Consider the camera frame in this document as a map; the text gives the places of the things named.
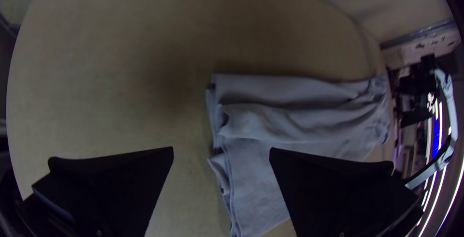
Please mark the grey t-shirt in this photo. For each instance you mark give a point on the grey t-shirt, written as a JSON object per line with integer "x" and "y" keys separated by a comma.
{"x": 290, "y": 121}

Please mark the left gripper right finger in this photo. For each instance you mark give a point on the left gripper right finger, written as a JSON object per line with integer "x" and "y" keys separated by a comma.
{"x": 340, "y": 197}

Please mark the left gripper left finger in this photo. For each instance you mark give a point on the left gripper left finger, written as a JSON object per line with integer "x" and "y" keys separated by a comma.
{"x": 108, "y": 193}

